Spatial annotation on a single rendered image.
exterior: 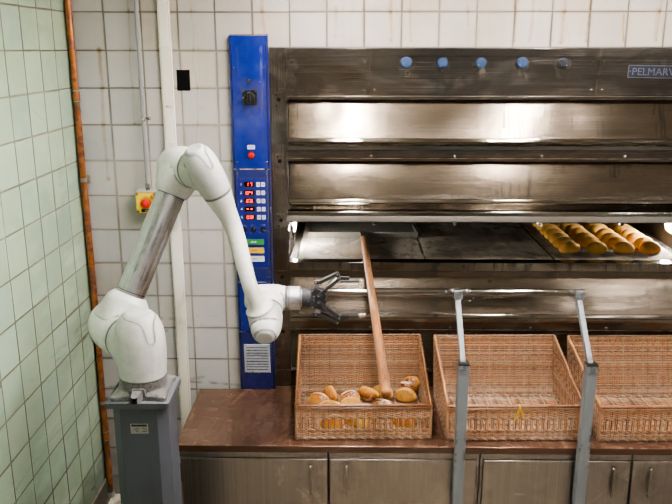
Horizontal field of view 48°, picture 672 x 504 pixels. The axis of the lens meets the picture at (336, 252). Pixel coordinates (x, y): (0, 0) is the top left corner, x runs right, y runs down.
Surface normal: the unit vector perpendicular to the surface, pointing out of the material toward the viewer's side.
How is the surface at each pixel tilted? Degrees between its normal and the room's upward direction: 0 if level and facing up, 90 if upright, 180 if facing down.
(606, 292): 70
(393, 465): 91
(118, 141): 90
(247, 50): 90
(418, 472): 90
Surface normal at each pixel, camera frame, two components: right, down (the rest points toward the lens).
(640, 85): -0.01, 0.26
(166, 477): 0.71, 0.18
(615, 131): -0.01, -0.08
